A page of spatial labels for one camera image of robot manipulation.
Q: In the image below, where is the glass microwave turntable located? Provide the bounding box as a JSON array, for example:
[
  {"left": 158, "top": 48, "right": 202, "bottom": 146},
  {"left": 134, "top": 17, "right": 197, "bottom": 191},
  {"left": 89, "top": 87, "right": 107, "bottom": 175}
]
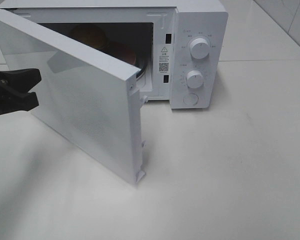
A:
[{"left": 135, "top": 56, "right": 148, "bottom": 80}]

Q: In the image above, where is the white microwave door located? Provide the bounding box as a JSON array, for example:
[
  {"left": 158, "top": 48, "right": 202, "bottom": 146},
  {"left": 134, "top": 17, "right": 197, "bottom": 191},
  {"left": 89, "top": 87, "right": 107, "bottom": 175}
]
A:
[{"left": 0, "top": 9, "right": 148, "bottom": 185}]

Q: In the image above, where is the white microwave oven body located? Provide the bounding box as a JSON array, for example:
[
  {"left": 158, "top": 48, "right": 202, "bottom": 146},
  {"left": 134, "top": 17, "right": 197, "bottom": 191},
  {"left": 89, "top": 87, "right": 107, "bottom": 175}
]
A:
[{"left": 0, "top": 0, "right": 228, "bottom": 109}]

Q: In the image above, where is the burger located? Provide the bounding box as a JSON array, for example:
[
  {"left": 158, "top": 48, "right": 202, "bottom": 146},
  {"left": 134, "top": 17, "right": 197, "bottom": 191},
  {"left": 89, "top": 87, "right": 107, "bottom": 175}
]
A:
[{"left": 69, "top": 23, "right": 109, "bottom": 50}]

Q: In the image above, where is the pink plate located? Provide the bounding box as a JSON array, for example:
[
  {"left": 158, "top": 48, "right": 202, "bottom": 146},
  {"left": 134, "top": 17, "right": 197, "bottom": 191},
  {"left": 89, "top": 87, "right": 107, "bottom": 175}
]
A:
[{"left": 107, "top": 41, "right": 137, "bottom": 65}]

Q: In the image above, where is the white microwave knob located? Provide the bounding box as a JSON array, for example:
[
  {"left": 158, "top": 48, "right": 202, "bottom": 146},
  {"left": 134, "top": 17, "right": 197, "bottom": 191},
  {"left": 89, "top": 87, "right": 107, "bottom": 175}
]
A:
[
  {"left": 185, "top": 70, "right": 204, "bottom": 89},
  {"left": 189, "top": 36, "right": 211, "bottom": 60}
]

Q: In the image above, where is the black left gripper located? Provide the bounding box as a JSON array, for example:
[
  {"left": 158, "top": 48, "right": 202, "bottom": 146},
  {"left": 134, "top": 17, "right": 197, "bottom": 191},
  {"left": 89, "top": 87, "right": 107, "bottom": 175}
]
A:
[{"left": 0, "top": 68, "right": 42, "bottom": 115}]

